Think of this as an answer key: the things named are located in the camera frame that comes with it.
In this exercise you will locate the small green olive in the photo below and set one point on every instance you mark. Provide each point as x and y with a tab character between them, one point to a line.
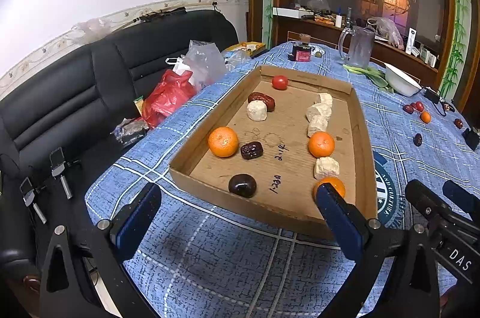
318	54

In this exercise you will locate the white bowl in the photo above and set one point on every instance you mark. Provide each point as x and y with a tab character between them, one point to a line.
403	81

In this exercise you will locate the black leather sofa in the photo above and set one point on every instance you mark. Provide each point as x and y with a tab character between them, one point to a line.
56	104

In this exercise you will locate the brown plug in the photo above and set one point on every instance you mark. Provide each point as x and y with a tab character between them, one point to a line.
449	106

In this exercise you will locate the dark jar with red label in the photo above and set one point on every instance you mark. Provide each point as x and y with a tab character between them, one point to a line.
301	51

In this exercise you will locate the large orange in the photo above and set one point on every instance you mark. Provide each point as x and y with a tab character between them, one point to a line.
223	142

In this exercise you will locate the small red date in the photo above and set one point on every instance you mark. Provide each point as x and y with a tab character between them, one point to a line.
458	123
408	109

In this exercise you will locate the large red date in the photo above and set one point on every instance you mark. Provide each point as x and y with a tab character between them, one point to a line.
262	100

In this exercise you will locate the green onion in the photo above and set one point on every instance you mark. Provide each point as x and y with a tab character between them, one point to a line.
356	69

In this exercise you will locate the wooden sideboard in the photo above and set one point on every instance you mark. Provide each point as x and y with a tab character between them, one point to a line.
330	35

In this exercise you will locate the dark purple plum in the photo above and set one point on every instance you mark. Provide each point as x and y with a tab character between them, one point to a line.
242	185

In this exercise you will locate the white plastic bag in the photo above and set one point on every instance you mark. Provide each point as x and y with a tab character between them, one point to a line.
386	31

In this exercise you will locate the red cherry tomato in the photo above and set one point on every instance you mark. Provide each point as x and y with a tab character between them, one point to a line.
280	82

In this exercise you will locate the black snack packet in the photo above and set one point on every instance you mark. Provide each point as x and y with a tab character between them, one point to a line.
129	132

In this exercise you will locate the yellow box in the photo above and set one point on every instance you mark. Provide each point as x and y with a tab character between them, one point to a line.
245	48

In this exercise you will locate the green yellow packet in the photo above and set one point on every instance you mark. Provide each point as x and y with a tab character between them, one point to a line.
138	106

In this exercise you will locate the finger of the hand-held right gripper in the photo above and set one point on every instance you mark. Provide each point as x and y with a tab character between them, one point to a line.
463	200
450	235

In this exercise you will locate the shallow cardboard box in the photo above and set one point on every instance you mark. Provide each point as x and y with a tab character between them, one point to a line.
285	171

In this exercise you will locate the red plastic bag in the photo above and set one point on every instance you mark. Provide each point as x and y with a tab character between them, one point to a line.
168	96

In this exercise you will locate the dark speckled date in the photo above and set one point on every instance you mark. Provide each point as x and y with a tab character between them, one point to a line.
418	140
251	150

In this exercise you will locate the clear plastic bag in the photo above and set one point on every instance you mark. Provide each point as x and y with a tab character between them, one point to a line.
202	63

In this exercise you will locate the leafy green vegetable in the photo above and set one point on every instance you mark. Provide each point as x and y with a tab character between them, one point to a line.
380	80

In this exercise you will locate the small black box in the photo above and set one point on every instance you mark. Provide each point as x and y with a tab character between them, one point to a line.
471	139

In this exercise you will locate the black power adapter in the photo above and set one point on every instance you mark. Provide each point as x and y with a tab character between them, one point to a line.
432	95

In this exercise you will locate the small red tomato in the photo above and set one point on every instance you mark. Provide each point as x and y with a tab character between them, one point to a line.
419	107

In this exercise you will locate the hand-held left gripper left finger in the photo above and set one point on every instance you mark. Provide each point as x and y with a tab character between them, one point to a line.
137	218

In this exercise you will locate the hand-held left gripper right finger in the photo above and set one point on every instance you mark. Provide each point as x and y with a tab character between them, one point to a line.
337	224

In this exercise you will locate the tall white carton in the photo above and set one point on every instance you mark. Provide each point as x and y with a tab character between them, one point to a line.
411	40

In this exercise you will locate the medium orange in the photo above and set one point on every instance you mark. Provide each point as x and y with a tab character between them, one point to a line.
321	144

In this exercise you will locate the small orange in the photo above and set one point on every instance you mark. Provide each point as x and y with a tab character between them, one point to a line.
333	185
425	117

